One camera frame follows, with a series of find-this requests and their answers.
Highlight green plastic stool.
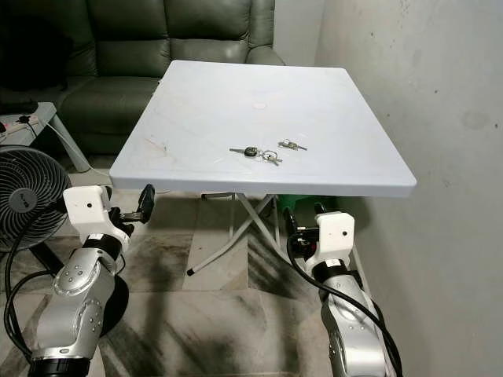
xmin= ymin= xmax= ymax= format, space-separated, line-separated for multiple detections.
xmin=275 ymin=194 xmax=319 ymax=213

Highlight small silver key pair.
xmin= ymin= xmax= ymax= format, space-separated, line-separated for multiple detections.
xmin=278 ymin=139 xmax=308 ymax=152

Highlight black floor fan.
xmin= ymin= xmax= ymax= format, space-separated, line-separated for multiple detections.
xmin=0 ymin=145 xmax=130 ymax=340

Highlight dark green leather sofa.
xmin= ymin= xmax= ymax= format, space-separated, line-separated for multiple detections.
xmin=0 ymin=0 xmax=286 ymax=156

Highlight small grey side table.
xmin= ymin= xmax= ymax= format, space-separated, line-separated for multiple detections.
xmin=0 ymin=101 xmax=91 ymax=174

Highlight white power strip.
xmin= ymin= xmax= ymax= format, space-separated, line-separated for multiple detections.
xmin=0 ymin=114 xmax=34 ymax=133

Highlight flat black pouch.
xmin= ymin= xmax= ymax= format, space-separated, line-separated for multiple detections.
xmin=0 ymin=98 xmax=39 ymax=115

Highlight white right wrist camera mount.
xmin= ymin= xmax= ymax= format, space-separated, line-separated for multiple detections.
xmin=310 ymin=211 xmax=356 ymax=269

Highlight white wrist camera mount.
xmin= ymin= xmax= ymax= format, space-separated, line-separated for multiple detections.
xmin=63 ymin=185 xmax=127 ymax=256
xmin=310 ymin=211 xmax=356 ymax=269

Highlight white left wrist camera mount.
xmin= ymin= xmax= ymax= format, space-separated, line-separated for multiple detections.
xmin=63 ymin=185 xmax=127 ymax=256

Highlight silver keys on large ring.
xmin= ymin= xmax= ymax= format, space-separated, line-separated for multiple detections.
xmin=258 ymin=151 xmax=283 ymax=167

